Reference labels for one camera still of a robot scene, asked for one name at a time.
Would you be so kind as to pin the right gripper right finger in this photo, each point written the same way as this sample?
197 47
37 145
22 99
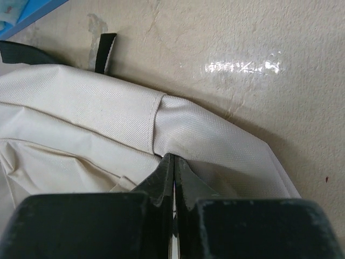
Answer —
211 226

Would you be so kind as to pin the colourful wooden shelf unit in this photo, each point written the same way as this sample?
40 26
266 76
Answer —
17 15

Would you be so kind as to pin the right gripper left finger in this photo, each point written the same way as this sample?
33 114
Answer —
135 224

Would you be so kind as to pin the beige student backpack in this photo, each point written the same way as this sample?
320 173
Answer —
67 130

